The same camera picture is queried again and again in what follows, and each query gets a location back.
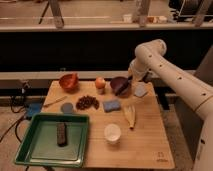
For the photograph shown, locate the black cables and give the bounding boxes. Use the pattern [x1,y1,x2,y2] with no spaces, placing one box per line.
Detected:
[0,82,32,144]

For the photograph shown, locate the black dish brush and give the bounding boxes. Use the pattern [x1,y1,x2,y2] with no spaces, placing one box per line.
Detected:
[116,76,132,95]

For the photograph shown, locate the apple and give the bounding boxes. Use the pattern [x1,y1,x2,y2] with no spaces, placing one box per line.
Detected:
[95,77,106,89]

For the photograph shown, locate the wooden spatula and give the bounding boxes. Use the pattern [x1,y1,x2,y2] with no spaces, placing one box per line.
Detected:
[43,96,67,108]

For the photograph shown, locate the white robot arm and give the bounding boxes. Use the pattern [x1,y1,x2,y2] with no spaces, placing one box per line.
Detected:
[128,39,213,171]

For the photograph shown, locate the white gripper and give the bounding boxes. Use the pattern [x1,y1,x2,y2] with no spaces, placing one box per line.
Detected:
[128,59,148,82]

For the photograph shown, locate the green plastic tray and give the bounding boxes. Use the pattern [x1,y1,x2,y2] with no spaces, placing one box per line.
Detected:
[14,113,89,168]

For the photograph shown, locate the purple bowl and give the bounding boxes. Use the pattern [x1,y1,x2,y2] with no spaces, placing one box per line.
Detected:
[110,76,130,96]

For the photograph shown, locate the orange bowl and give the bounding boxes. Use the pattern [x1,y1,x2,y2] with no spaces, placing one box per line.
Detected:
[59,73,78,91]

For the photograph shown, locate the light blue cloth piece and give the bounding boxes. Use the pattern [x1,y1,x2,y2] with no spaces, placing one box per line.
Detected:
[134,83,148,97]

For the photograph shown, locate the grey round lid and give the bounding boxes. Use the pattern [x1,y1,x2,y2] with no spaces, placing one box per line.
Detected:
[61,103,74,113]

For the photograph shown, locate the wooden board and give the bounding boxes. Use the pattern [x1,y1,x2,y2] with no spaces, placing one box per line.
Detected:
[40,79,176,170]

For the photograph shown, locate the dark rectangular block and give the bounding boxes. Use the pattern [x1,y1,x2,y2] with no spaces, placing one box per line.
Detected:
[57,122,67,147]

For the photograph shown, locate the white cup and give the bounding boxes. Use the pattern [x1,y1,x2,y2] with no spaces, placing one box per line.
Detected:
[104,124,121,144]

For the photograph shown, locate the blue sponge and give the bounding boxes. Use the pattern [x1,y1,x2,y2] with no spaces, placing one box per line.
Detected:
[103,100,121,113]

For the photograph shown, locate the blue box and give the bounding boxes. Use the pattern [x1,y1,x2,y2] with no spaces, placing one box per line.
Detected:
[26,103,42,118]

